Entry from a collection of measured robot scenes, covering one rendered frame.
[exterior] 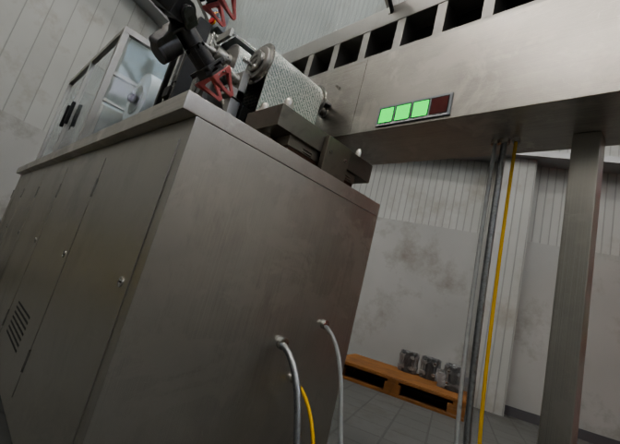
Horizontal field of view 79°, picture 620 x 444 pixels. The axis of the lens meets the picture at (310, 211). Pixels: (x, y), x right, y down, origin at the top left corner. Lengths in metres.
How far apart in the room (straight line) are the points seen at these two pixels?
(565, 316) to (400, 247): 3.26
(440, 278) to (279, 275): 3.33
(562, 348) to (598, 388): 3.24
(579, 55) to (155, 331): 1.07
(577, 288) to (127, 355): 0.94
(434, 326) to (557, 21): 3.31
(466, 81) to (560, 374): 0.75
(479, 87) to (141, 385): 1.04
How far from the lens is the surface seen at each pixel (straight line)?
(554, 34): 1.16
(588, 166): 1.14
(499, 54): 1.19
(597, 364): 4.27
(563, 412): 1.04
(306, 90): 1.34
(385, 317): 4.15
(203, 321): 0.81
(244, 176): 0.82
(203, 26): 1.57
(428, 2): 1.48
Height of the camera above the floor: 0.59
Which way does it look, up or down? 12 degrees up
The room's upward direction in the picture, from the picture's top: 15 degrees clockwise
